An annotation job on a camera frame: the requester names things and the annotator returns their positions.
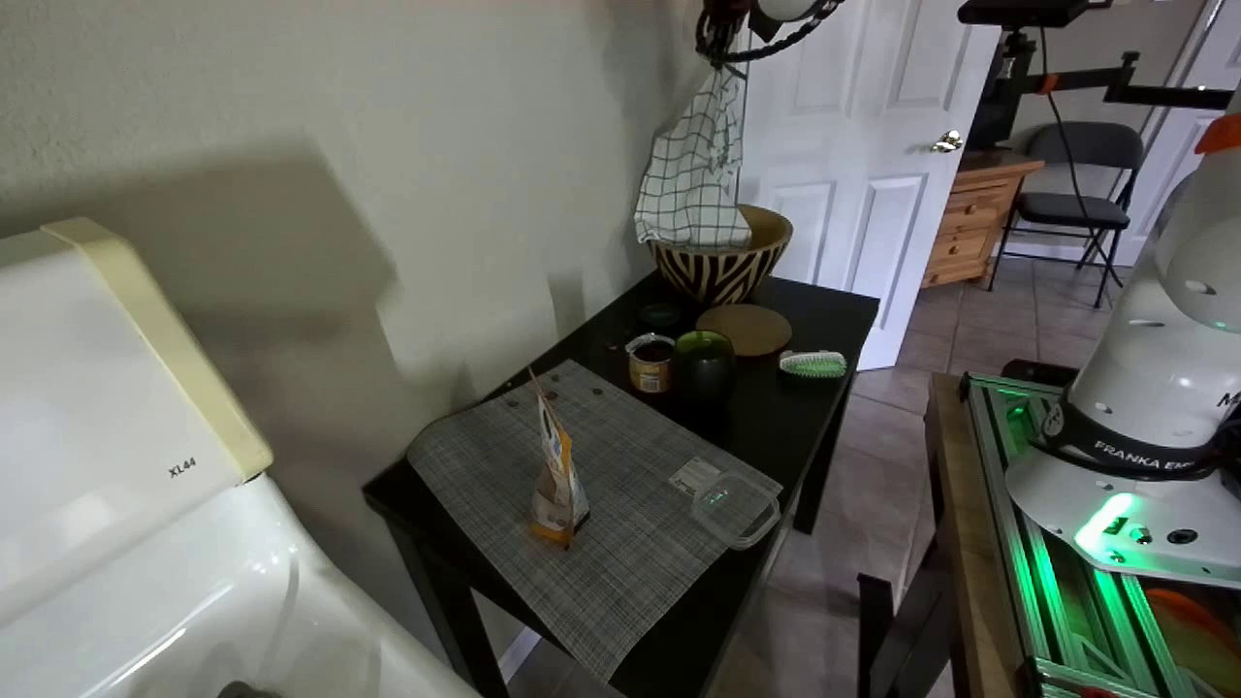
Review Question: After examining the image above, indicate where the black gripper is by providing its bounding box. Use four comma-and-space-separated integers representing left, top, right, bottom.
694, 0, 764, 82

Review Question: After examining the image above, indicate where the white checkered towel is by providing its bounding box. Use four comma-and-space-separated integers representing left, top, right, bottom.
629, 60, 757, 250

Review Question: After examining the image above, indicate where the zebra patterned wooden bowl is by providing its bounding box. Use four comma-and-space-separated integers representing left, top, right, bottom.
643, 203, 800, 310

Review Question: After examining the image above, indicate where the round cork coaster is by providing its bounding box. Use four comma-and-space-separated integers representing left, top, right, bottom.
694, 299, 796, 362

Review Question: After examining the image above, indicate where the wooden drawer dresser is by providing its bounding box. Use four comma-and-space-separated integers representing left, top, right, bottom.
920, 151, 1047, 293

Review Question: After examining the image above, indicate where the dark green cup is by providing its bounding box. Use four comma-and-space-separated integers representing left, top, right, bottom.
674, 324, 736, 405

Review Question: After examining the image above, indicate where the small green cup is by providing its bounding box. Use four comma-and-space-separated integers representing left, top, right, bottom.
620, 328, 677, 395

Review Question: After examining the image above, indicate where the black side table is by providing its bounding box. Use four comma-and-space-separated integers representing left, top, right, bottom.
359, 268, 885, 698

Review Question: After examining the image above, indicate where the grey woven placemat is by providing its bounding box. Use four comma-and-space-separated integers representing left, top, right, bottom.
402, 358, 788, 687

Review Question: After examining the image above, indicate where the small pale square piece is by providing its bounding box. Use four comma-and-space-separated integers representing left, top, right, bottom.
664, 453, 730, 502

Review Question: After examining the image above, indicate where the clear plastic container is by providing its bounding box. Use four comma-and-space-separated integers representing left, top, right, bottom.
687, 468, 788, 554

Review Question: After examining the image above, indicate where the white closet door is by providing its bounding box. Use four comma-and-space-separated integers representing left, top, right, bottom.
1136, 0, 1241, 168

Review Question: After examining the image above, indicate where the orange snack pouch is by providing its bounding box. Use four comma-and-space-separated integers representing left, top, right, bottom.
519, 371, 593, 554

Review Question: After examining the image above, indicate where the wooden robot mounting table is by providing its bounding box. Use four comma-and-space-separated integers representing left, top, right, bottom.
857, 367, 1241, 698

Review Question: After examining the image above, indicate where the white stove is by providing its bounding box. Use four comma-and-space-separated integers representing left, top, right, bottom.
0, 209, 479, 698

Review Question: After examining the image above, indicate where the black camera stand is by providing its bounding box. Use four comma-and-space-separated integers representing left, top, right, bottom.
954, 0, 1241, 157

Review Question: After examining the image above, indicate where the orange strap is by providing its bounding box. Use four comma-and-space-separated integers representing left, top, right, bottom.
1192, 111, 1241, 157

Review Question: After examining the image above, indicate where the green lit metal rail frame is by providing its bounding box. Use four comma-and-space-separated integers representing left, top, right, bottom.
965, 371, 1241, 698

